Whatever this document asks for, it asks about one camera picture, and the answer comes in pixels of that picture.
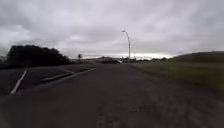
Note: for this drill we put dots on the curved street lamp pole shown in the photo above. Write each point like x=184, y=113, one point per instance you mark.
x=129, y=46

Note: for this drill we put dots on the dark clump of trees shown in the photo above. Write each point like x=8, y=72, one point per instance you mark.
x=33, y=56

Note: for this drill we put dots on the vehicle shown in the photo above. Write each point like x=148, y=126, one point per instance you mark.
x=110, y=61

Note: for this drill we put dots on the dark asphalt path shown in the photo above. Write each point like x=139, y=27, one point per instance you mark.
x=113, y=96

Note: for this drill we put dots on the concrete wheel stop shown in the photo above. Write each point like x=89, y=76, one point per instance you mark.
x=56, y=77

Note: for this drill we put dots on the grass strip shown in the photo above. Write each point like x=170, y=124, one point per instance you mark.
x=186, y=71

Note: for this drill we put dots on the grassy hill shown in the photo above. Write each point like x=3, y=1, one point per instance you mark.
x=203, y=56

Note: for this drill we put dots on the small tree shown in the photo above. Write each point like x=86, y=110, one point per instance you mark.
x=80, y=56

